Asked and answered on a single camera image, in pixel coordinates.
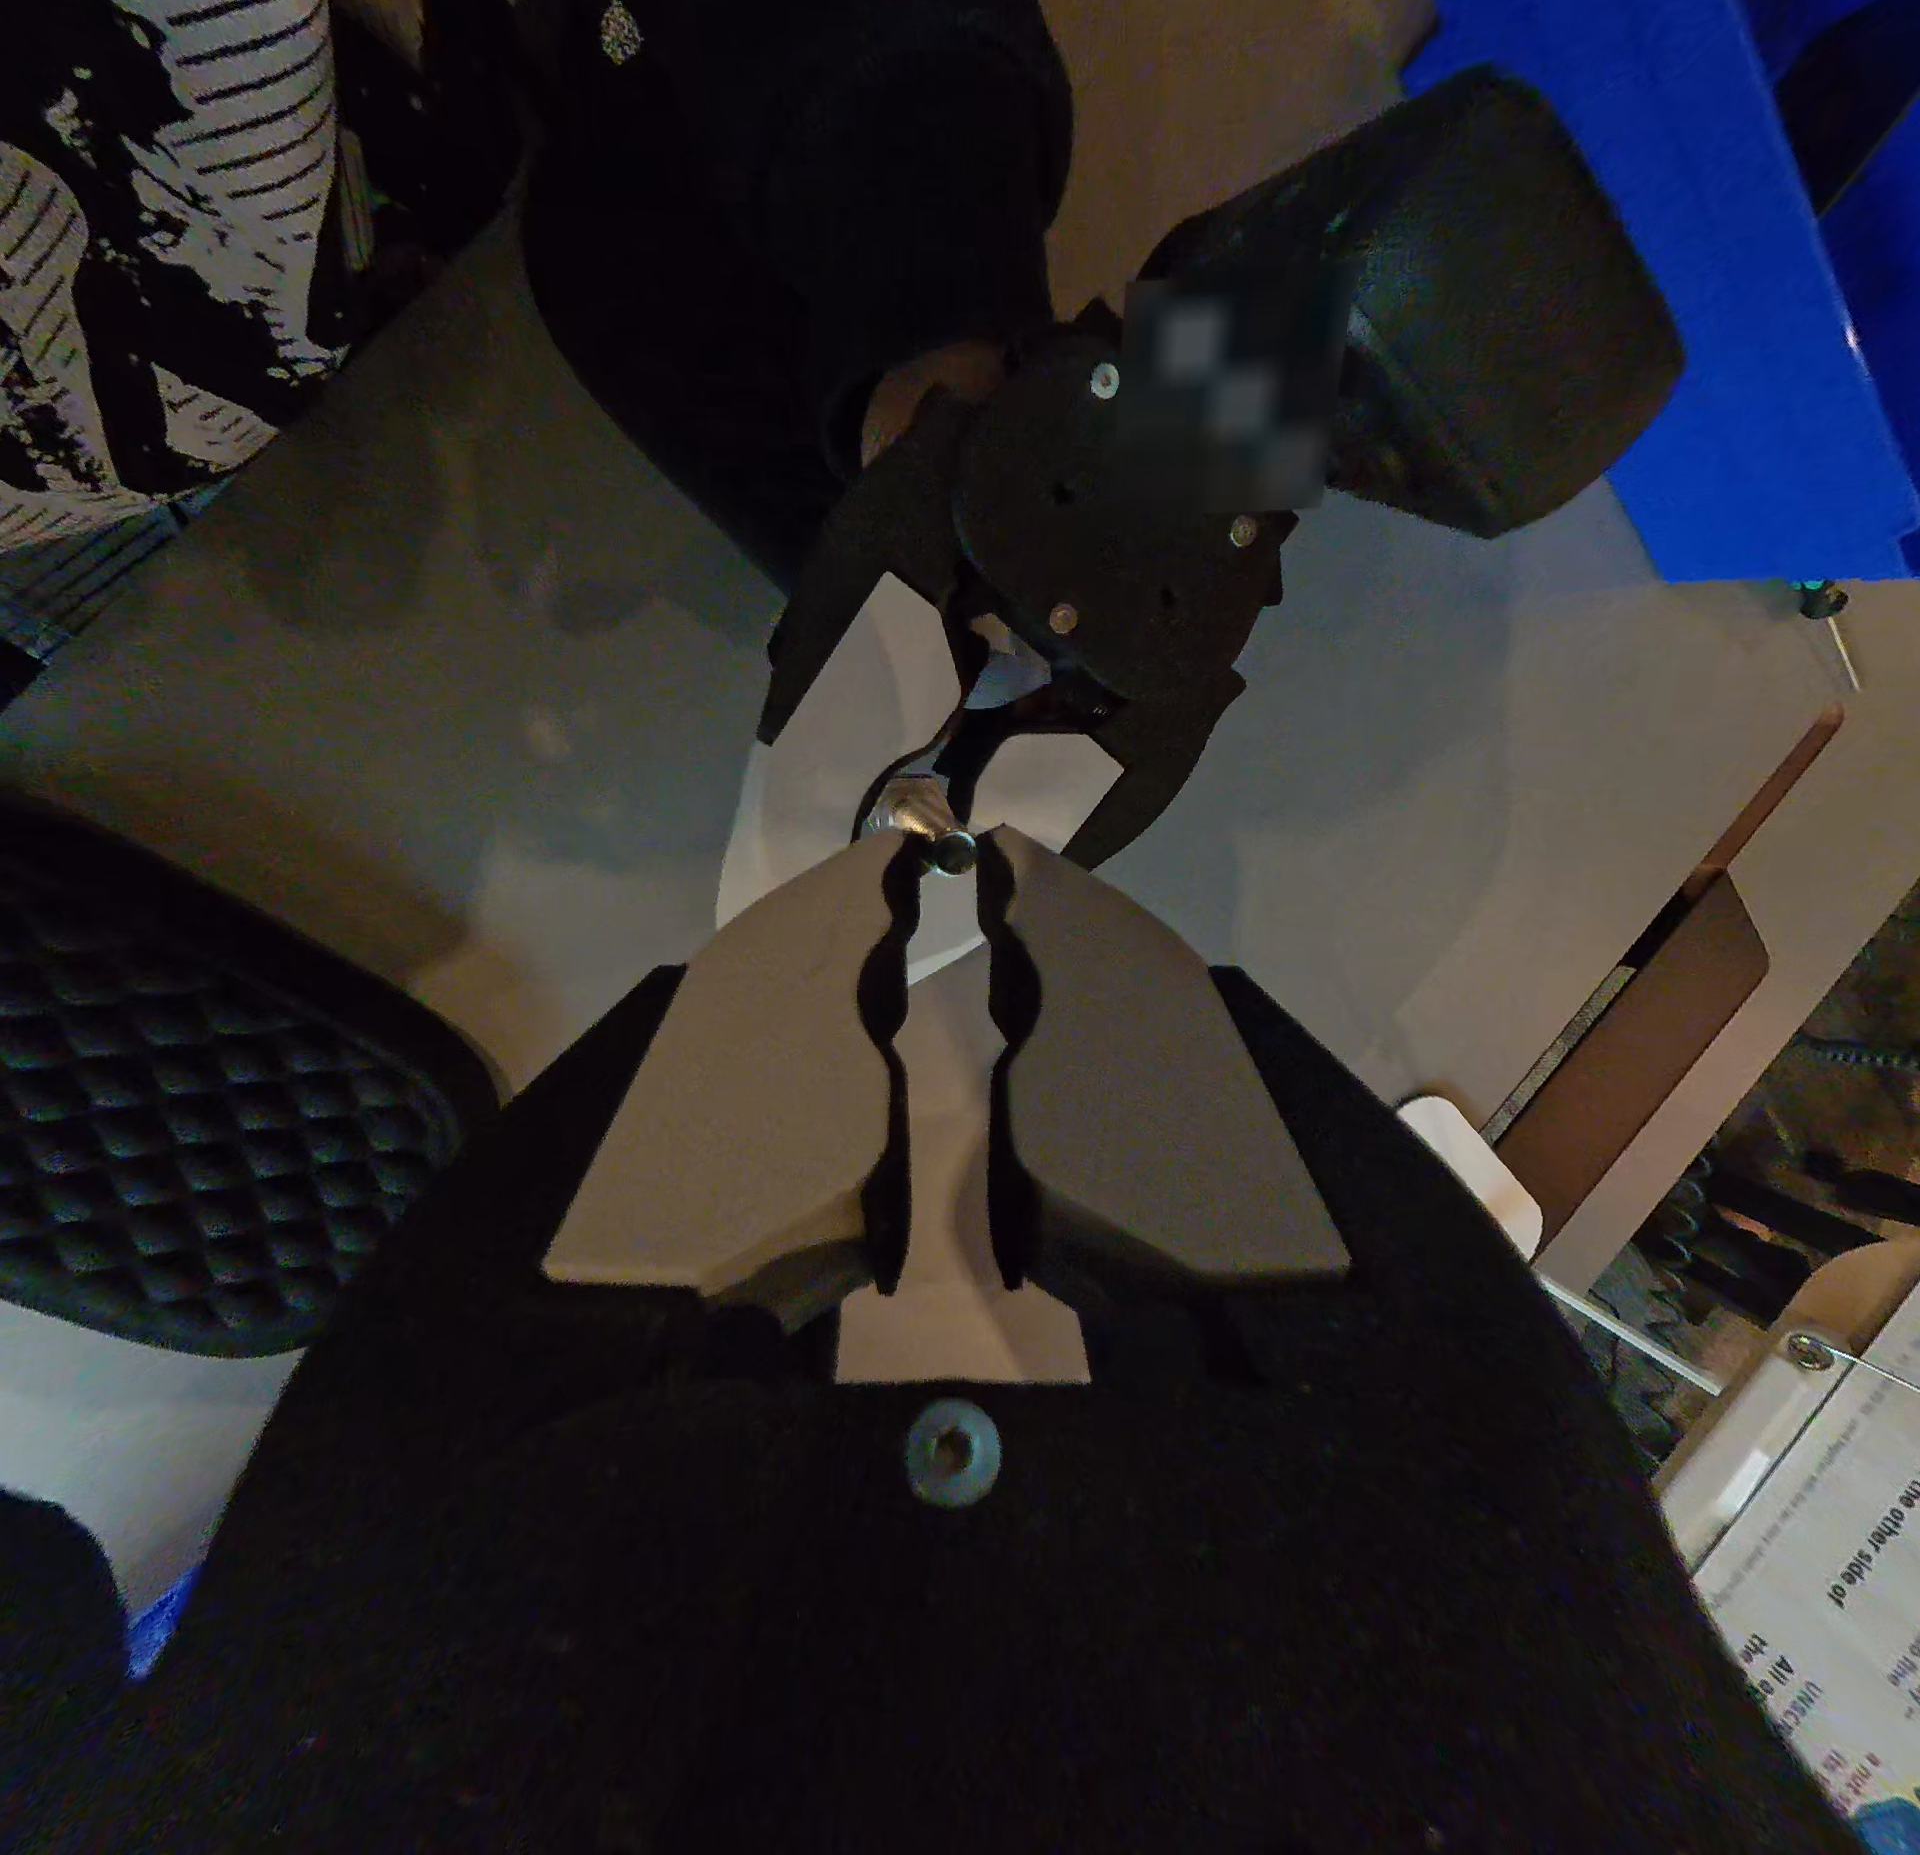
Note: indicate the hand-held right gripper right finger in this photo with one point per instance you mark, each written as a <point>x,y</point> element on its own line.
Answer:
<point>1154,1104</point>

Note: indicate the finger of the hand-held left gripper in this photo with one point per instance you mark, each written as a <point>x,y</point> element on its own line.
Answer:
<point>825,700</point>
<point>1041,789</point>

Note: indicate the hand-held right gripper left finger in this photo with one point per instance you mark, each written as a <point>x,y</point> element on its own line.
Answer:
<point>735,1104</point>

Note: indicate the silver hex bolt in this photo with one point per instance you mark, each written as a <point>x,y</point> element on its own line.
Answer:
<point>947,849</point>

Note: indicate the person's left forearm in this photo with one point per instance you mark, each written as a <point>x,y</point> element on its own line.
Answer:
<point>779,161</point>

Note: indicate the person's left hand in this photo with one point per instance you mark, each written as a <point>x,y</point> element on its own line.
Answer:
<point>921,392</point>

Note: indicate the white document stand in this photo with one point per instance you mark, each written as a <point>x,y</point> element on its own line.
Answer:
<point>1464,1149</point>

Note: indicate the printed instruction sheet board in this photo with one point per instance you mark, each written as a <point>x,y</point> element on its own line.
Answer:
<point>1800,1587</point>

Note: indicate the person's black printed shirt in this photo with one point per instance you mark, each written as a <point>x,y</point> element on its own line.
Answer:
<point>226,161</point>

